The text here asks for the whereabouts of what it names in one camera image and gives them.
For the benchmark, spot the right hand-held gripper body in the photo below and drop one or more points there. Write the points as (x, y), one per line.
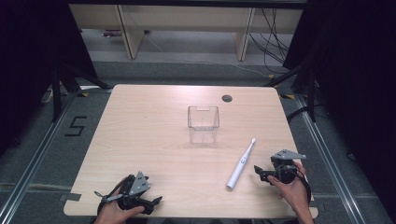
(285, 171)

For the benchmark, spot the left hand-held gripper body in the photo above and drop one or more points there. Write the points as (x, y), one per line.
(138, 184)

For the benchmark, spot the person's right hand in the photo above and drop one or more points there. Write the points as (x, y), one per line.
(294, 194)

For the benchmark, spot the person's left hand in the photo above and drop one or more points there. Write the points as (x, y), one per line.
(112, 214)

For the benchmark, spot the white electric toothbrush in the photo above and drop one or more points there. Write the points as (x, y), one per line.
(240, 168)

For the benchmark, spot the grey tape strip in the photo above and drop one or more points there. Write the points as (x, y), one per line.
(70, 197)

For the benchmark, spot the clear plastic container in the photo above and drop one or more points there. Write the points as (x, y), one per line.
(203, 122)

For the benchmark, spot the grey round table grommet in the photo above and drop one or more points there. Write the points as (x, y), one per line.
(227, 98)

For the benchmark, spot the black metal stand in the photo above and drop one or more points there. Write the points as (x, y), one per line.
(62, 84)
(306, 84)

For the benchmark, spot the yellow tape piece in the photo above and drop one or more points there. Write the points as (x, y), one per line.
(271, 76)

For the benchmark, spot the black curtain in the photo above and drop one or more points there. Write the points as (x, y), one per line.
(28, 62)
(358, 77)

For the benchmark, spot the small purple item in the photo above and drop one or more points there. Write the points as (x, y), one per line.
(112, 33)

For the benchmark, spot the beige wooden furniture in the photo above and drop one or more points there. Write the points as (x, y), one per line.
(186, 18)

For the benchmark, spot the grey metal floor rail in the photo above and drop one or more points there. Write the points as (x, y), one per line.
(330, 161)
(34, 161)

